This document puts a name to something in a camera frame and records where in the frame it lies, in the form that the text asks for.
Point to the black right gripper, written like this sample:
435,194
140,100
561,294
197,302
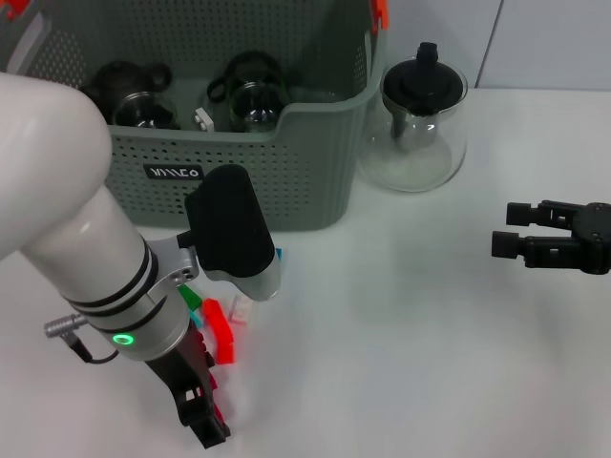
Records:
596,238

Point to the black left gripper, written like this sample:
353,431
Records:
186,372

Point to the green toy brick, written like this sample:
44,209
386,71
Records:
191,297

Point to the white toy brick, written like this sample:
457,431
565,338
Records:
204,118
243,312

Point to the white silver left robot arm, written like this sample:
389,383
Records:
71,214

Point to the grey perforated storage basket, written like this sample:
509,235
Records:
310,167

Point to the large red toy brick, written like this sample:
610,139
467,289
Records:
222,331

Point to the clear glass teapot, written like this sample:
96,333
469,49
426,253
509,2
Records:
415,167

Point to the blue square toy brick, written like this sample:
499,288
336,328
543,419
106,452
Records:
278,253

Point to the black teapot lid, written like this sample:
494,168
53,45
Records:
420,83

